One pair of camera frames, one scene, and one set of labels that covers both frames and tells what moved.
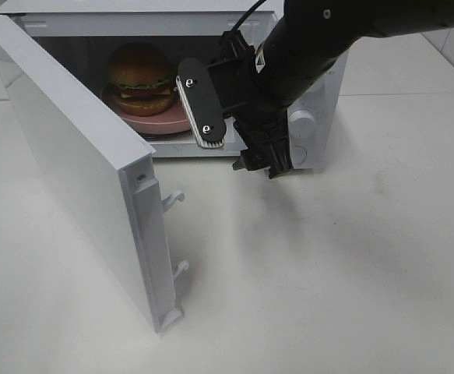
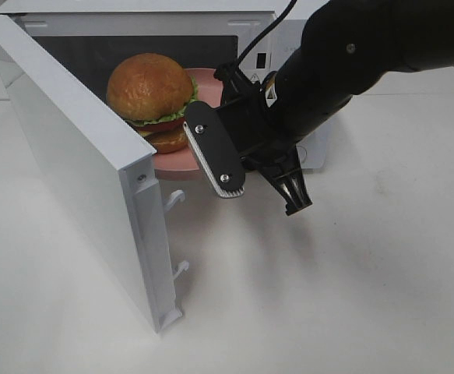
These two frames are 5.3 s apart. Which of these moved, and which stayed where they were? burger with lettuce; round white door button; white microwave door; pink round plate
Moved: pink round plate; burger with lettuce
Stayed: white microwave door; round white door button
